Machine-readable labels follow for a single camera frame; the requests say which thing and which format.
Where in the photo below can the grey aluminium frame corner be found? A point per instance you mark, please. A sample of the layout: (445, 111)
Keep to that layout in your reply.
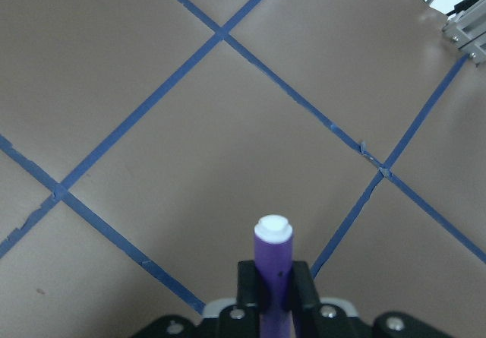
(466, 31)

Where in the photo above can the purple highlighter pen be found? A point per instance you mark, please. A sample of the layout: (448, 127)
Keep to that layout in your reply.
(273, 247)

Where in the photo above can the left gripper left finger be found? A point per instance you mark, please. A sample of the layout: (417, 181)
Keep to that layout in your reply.
(252, 291)

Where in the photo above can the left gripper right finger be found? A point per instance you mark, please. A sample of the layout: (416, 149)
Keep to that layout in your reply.
(303, 295)

